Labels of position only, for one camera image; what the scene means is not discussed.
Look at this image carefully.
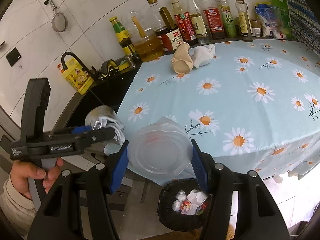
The crushed silver foil can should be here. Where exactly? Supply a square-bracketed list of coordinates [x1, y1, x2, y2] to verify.
[85, 105, 125, 155]

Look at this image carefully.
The red silver snack wrapper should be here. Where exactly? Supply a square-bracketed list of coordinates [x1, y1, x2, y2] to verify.
[180, 200, 200, 216]

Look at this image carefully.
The white tissue ball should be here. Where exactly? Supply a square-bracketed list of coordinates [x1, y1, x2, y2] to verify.
[172, 190, 187, 212]

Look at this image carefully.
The clear plastic cup lid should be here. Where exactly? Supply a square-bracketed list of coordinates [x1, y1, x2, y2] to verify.
[127, 117, 193, 180]

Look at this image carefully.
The crushed brown paper cup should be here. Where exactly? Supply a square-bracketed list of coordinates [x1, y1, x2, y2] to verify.
[171, 42, 193, 74]

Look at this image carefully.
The white cloth rag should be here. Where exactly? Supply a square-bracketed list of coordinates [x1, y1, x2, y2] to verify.
[191, 44, 215, 68]

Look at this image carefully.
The white paper napkin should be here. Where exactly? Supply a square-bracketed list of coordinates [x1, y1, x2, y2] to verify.
[187, 189, 208, 206]

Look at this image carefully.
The cream left sleeve forearm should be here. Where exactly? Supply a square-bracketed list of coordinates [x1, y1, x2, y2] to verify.
[1, 177, 36, 239]

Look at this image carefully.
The black kitchen sink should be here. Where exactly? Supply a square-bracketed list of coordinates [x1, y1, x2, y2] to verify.
[53, 63, 141, 130]

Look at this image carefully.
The black trash bin with bag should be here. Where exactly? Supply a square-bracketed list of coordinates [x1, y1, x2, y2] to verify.
[157, 179, 212, 232]

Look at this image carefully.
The person's left hand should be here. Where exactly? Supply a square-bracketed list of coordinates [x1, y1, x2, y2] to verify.
[10, 158, 63, 200]

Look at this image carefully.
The yellow dish soap bottle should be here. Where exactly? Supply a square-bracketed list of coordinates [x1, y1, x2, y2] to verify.
[57, 57, 94, 95]

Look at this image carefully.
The black sink faucet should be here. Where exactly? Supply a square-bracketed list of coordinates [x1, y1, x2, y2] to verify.
[61, 51, 101, 82]

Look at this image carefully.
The metal mesh strainer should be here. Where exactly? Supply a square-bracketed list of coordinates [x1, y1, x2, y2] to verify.
[44, 0, 68, 33]

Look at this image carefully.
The large cooking oil jug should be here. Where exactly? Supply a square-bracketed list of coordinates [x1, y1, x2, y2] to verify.
[125, 11, 164, 62]

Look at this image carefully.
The daisy print blue tablecloth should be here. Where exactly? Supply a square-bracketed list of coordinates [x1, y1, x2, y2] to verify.
[117, 40, 319, 178]

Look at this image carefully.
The dark soy sauce jar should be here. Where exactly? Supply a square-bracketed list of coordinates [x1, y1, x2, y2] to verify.
[155, 7, 183, 51]

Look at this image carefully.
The clear bottle behind jug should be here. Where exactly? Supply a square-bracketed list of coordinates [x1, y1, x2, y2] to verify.
[146, 0, 166, 32]

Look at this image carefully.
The red label vinegar bottle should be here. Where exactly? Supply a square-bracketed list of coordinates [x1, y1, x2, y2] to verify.
[170, 0, 197, 46]

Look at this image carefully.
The yellow cap clear bottle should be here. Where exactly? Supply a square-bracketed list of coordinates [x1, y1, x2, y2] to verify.
[187, 0, 212, 44]

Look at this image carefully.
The tall red label liquor bottle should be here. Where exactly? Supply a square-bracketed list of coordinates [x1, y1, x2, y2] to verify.
[200, 0, 225, 40]

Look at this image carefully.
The green pepper oil bottle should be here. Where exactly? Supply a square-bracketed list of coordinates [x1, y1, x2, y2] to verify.
[219, 0, 237, 38]

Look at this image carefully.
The gold cap sesame oil bottle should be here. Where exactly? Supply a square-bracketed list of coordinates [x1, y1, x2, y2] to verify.
[235, 0, 253, 42]

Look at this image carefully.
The blue white salt bag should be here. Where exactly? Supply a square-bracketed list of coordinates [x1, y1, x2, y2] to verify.
[254, 4, 287, 40]

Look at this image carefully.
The small brown spice jar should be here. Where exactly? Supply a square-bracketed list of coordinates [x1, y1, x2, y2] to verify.
[250, 19, 262, 37]

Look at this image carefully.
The blue patterned curtain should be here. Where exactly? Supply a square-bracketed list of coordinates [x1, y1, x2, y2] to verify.
[287, 0, 319, 56]

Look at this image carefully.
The small black wall switch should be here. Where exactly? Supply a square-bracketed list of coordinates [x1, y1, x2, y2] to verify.
[6, 48, 21, 67]

